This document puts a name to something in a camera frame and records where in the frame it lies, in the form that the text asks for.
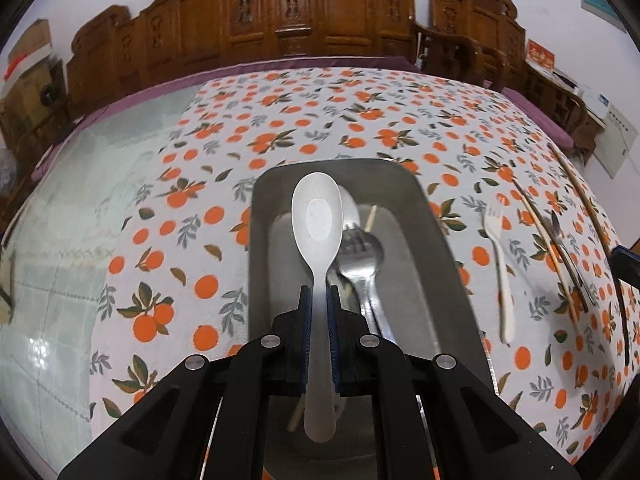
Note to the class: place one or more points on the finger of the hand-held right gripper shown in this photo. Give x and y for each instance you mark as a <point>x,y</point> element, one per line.
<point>627,266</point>

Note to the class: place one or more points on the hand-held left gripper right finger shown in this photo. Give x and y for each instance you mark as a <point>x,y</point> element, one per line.
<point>350,355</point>

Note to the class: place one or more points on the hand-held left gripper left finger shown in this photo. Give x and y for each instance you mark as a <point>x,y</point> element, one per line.
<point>280,355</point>

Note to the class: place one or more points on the dark brown chopstick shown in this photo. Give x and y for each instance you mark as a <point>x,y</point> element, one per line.
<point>575,185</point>
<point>623,320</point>
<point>537,220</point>

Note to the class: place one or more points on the metal fork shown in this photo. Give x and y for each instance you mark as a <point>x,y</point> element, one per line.
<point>360,260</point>

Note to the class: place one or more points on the rectangular metal tray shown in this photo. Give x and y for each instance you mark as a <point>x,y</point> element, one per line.
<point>425,270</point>

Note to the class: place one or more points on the white plastic spoon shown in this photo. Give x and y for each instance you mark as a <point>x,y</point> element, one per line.
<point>317,220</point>

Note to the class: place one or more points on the white plastic fork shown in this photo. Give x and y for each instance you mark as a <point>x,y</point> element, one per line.
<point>505,300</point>

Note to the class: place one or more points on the white device box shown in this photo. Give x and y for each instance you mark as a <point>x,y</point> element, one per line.
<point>596,102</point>

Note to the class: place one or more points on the purple armchair cushion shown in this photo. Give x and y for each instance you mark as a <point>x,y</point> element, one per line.
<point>545,120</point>

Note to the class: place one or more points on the red desk calendar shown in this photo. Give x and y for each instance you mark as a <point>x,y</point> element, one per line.
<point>540,55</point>

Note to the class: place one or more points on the orange fruit print tablecloth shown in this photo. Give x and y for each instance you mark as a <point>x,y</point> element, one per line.
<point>350,110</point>

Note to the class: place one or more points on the grey electrical panel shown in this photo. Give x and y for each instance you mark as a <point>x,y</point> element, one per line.
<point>600,2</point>

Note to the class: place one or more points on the carved wooden armchair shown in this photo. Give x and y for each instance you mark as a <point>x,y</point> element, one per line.
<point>480,10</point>

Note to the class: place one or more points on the carved wooden sofa bench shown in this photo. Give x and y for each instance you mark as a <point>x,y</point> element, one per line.
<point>200,25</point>

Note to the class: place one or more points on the large cardboard box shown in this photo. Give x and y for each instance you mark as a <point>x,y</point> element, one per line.
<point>25,105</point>

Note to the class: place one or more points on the small cardboard box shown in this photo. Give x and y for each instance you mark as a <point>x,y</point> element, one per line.
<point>30,45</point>

